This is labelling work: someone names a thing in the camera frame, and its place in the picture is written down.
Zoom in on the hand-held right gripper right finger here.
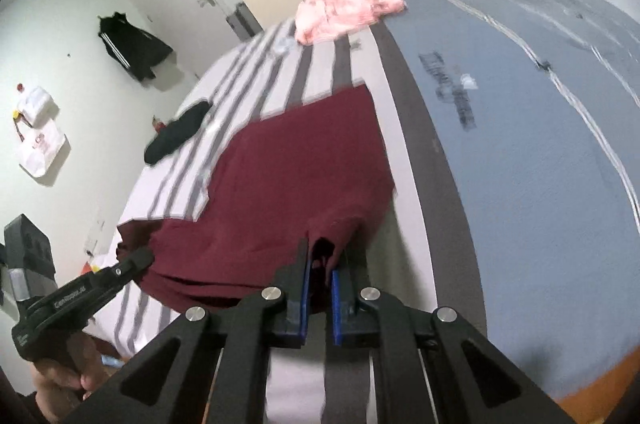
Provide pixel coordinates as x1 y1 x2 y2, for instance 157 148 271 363
327 269 576 424

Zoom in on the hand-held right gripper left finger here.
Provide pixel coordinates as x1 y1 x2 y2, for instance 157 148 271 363
82 238 313 424

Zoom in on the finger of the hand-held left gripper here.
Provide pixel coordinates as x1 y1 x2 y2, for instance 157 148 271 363
95 248 156 293

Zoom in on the maroon t-shirt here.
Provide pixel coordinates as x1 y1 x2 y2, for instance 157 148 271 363
116 84 396 317

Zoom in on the person's left hand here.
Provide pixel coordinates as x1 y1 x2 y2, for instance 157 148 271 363
27 333 109 424

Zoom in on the black folded garment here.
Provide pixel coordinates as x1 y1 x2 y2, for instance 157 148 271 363
144 100 213 165

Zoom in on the white bag with red print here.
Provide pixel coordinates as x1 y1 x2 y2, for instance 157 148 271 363
14 119 68 178

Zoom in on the black striped jacket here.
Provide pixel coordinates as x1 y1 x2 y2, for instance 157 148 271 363
97 11 174 82

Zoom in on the bed with striped sheet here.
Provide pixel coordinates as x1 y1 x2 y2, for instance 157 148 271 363
90 0 640 424

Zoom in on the dark suitcase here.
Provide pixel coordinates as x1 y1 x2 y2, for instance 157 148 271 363
226 2 263 42

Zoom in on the pink garment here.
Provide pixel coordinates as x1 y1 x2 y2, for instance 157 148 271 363
293 0 407 45

